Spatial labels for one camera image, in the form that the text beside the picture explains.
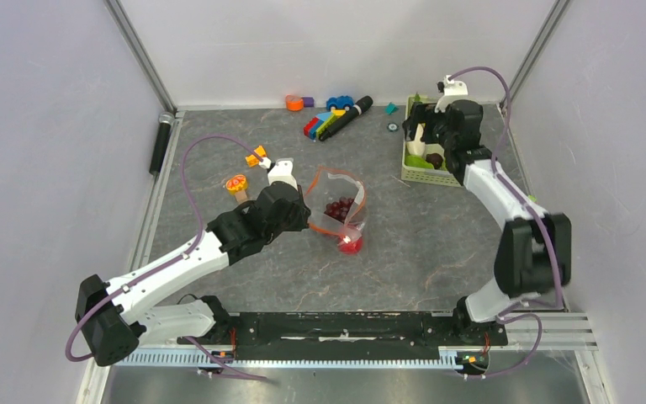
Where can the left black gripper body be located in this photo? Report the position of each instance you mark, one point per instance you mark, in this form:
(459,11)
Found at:
(296,221)

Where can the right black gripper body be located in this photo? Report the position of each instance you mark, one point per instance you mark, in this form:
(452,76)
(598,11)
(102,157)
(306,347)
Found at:
(436,123)

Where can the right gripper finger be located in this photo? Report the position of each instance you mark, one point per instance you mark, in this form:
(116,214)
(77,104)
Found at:
(433,148)
(416,114)

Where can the clear zip bag orange zipper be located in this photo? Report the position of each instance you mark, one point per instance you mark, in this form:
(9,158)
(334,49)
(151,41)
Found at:
(329,184)

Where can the purple grape bunch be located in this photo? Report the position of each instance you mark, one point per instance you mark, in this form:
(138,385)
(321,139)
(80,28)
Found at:
(339,209)

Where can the red apple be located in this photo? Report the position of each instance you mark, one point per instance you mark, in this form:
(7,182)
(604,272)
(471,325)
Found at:
(350,243)

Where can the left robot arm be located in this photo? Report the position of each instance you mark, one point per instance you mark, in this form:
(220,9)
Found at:
(115,316)

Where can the white radish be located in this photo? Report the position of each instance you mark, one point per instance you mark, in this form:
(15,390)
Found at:
(416,145)

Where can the dark brown fruit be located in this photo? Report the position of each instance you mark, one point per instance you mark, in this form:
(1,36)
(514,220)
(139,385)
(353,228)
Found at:
(435,159)

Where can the light green fruit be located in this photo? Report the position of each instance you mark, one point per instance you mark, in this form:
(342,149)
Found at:
(418,162)

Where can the green plastic basket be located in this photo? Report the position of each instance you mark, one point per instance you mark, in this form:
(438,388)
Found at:
(435,177)

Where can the teal block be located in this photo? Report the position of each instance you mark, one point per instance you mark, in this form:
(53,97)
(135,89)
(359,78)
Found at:
(391,108)

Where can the wooden cube left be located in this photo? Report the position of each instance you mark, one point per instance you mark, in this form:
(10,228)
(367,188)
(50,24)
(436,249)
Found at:
(241,197)

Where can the orange toy brick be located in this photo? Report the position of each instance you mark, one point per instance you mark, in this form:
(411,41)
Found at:
(256,157)

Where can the black microphone on table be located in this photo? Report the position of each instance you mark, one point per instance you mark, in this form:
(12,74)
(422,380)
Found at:
(359,108)

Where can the blue toy car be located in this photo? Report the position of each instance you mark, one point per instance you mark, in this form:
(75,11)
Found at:
(343,102)

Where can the coloured block stack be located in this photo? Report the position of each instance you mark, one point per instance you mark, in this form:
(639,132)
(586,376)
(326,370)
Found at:
(320,122)

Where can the purple block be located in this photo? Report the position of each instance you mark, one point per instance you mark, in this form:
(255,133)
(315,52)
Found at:
(308,102)

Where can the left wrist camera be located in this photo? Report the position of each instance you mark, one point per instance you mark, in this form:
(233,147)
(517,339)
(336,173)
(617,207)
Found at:
(282,171)

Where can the black microphone at wall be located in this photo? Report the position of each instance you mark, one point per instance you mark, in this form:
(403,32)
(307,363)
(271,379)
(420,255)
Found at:
(165,122)

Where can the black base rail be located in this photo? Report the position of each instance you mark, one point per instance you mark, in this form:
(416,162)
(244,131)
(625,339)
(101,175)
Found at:
(348,335)

